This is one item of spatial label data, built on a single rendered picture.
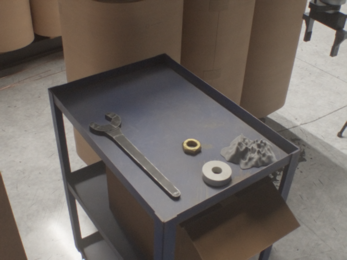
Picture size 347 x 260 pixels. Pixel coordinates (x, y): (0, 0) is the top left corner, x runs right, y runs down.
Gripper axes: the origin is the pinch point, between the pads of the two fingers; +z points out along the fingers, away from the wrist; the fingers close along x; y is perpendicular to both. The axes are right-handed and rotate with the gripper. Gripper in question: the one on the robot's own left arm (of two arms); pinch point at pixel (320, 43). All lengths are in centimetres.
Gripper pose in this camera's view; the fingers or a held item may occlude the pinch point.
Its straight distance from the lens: 163.3
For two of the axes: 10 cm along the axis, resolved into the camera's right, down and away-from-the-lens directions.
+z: -0.4, 8.0, 6.0
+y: 8.6, -2.9, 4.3
